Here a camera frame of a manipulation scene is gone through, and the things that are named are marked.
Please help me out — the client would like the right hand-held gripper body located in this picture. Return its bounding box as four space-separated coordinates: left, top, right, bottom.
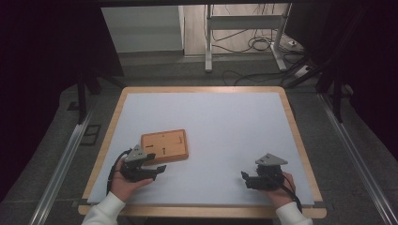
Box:
249 152 289 191

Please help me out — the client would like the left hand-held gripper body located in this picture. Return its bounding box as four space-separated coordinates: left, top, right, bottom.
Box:
120 143 158 184

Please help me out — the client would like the wooden picture frame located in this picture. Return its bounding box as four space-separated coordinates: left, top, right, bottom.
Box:
140 128 190 166

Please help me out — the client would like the person's left hand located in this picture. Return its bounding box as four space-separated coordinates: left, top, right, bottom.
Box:
110 165 155 203

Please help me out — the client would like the person's right hand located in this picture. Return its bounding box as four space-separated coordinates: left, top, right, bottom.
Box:
261 172 297 209

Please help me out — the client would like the black floor plate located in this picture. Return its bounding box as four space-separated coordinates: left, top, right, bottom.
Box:
79 124 102 147

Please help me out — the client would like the white table mat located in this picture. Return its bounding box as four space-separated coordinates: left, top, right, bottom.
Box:
86 92 315 207

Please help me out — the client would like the black metal stand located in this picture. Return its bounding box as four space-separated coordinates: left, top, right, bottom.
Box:
75 70 127 125
283 54 345 124

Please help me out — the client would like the large white power strip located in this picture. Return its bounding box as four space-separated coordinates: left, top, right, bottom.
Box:
294 64 313 79

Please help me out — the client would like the white cabinet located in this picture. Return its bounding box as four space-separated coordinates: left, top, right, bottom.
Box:
100 5 185 54

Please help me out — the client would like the black curtain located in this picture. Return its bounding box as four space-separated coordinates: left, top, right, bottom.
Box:
283 0 398 161
0 0 125 203

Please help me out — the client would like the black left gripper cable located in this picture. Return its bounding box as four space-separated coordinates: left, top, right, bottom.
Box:
106 148 133 195

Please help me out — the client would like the aluminium floor rail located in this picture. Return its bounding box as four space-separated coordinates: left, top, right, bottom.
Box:
316 93 398 225
28 106 96 225

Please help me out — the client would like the long black floor cable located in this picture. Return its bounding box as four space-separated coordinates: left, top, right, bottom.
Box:
222 55 311 87

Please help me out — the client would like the black floor cable tangle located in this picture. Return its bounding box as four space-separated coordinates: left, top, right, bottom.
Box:
210 27 284 54

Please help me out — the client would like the white metal desk frame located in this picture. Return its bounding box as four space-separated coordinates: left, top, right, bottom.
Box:
204 3 293 74

